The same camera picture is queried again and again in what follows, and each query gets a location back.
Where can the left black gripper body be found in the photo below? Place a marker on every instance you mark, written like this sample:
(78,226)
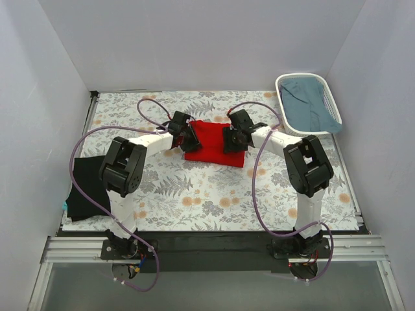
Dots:
(189,141)

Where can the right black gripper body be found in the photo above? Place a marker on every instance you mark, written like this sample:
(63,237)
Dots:
(229,142)

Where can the red t shirt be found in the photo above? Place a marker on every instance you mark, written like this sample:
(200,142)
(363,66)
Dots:
(210,135)

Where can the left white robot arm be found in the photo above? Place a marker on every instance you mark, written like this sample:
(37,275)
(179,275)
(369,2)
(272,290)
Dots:
(122,171)

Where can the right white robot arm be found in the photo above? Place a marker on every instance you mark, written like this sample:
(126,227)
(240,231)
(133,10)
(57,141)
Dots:
(308,167)

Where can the floral table cloth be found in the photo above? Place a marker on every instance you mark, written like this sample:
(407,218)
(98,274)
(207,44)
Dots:
(180,195)

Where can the grey-blue t shirt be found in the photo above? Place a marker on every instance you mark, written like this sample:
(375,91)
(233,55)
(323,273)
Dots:
(303,102)

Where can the white plastic basket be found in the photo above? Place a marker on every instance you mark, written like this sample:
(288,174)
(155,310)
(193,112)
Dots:
(329,102)

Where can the folded black t shirt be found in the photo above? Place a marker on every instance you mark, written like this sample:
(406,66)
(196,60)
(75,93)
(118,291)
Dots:
(86,174)

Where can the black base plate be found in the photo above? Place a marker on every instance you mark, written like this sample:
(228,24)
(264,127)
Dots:
(212,251)

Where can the aluminium frame rail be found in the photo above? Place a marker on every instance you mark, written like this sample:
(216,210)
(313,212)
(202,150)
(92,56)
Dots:
(347,248)

